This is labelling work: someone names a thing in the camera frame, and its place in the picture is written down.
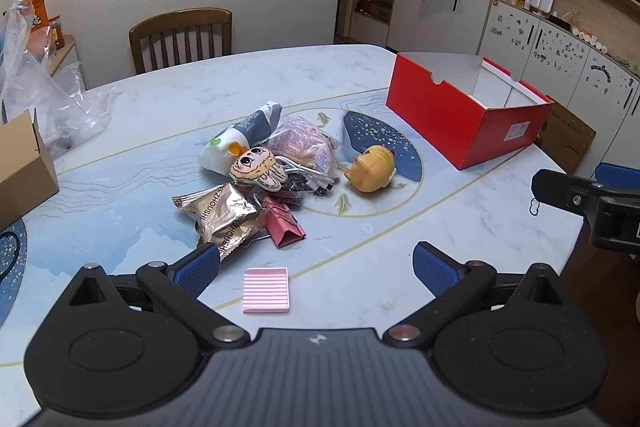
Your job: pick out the orange snack bag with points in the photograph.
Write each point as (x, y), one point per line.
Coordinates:
(36, 9)

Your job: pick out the white grey tissue pack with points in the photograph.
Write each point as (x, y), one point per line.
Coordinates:
(240, 129)

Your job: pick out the clear plastic bag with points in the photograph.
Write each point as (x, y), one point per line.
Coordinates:
(30, 77)

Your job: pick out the white sideboard cabinet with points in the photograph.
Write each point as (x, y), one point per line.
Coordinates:
(435, 14)

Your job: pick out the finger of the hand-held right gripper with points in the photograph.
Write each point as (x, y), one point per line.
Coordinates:
(560, 192)
(620, 174)

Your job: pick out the wooden chair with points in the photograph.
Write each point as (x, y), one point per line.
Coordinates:
(180, 18)

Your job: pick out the large flat cardboard box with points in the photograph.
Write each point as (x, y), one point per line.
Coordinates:
(567, 137)

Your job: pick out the small brown cardboard box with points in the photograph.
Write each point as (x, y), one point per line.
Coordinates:
(20, 172)

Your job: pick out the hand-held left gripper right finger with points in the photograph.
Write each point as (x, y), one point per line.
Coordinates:
(435, 269)

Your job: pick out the red shoe box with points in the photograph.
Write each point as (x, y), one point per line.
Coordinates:
(430, 117)

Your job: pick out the yellow toy figure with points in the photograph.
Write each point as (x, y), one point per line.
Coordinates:
(372, 167)

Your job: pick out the pink snack packet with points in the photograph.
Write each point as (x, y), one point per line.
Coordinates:
(305, 142)

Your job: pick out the white marble desktop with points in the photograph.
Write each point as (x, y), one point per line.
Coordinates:
(150, 117)

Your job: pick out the white cabinet with stickers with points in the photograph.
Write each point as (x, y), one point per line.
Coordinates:
(560, 52)

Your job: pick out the gold foil snack packet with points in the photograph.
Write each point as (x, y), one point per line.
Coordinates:
(220, 212)

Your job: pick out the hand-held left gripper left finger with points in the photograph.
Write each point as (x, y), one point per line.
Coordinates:
(197, 269)

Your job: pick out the pink striped pad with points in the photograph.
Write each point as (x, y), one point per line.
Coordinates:
(266, 289)

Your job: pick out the pink binder clip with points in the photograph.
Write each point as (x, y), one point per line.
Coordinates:
(282, 227)

